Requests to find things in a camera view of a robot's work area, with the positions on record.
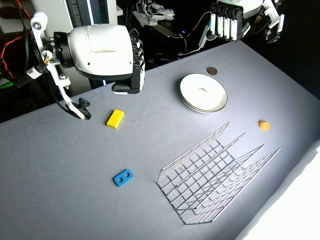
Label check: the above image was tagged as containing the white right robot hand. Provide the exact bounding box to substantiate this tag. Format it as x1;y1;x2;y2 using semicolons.
67;23;147;95

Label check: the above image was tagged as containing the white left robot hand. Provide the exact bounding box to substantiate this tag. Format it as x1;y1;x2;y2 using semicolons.
209;0;265;42

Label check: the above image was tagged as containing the white plate with small smudge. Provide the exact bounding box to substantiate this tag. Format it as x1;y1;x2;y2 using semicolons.
179;73;228;113

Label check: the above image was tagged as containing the white plate with dark rim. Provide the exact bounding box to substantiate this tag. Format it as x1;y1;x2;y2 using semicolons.
180;94;226;115

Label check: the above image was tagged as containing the spare white robot hand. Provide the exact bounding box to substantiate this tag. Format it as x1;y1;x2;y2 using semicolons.
132;0;176;27

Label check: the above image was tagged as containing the black power adapter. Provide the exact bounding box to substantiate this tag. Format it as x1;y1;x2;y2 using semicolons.
153;23;176;38

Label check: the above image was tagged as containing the yellow rectangular block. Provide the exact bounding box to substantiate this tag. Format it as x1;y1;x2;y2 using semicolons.
106;109;125;130

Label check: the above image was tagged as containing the orange swirl cookie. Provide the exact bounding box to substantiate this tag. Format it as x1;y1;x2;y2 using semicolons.
258;119;271;132

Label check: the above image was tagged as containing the blue block with two holes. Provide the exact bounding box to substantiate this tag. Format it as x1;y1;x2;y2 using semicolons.
112;168;135;188

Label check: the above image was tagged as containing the white cable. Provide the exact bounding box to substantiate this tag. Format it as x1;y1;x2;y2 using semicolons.
178;12;213;57

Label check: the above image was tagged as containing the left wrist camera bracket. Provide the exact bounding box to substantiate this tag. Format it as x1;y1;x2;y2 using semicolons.
264;13;286;45

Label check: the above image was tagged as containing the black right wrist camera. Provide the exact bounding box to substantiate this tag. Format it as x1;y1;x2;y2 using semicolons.
65;97;92;121

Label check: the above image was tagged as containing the silver wire plate rack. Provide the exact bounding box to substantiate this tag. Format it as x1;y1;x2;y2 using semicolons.
156;121;282;225

